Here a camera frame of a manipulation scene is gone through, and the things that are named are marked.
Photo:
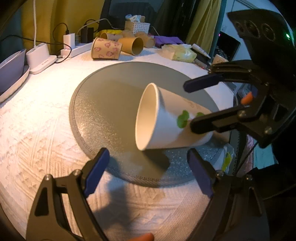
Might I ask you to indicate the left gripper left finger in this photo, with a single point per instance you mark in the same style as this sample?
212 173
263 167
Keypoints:
48 220

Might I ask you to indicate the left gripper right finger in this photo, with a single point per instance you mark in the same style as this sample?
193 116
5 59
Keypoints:
235 210

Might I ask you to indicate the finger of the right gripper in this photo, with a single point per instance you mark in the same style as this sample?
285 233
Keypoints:
234 71
221 121

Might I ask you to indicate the white paper cup green leaves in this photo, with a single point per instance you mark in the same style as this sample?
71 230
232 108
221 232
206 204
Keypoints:
163 120

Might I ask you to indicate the cartoon printed paper cup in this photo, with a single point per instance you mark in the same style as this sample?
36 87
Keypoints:
218 59

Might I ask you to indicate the brown cup beside basket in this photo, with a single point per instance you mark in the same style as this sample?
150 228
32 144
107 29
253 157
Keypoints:
149 42

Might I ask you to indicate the plain brown paper cup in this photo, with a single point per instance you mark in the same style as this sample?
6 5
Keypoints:
132 45

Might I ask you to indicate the patterned cup near basket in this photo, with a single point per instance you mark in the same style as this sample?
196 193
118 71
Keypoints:
127 34

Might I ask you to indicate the patterned cup at back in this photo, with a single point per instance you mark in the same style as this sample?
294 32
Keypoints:
111 37

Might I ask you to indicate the pink patterned paper cup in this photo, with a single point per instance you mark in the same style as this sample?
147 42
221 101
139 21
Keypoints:
105 49

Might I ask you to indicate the black laptop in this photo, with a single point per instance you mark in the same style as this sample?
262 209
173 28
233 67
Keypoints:
228 45

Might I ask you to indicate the yellow curtain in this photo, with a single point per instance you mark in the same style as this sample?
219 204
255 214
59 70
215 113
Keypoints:
204 23

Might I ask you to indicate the yellow tissue pack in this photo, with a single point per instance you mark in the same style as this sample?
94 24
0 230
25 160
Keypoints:
179 53

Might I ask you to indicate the white textured tablecloth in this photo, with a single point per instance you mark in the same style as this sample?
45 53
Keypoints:
36 139

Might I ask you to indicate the purple folded cloth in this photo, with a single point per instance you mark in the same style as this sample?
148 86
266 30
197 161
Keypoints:
163 40

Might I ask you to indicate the round grey placemat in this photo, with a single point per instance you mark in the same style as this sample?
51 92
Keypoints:
102 114

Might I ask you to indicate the white plastic basket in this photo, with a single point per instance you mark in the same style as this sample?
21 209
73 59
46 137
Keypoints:
136 27

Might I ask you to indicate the white power strip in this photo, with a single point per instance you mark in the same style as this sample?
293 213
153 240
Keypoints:
79 49

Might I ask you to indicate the black power adapter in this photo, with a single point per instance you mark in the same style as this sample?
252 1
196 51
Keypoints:
86 35

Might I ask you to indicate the grey purple bowl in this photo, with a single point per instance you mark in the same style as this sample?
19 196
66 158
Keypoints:
11 70

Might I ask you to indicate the white usb charger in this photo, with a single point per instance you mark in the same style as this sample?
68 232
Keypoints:
69 41

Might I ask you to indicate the white desk lamp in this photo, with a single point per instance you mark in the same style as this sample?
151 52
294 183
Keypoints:
39 58

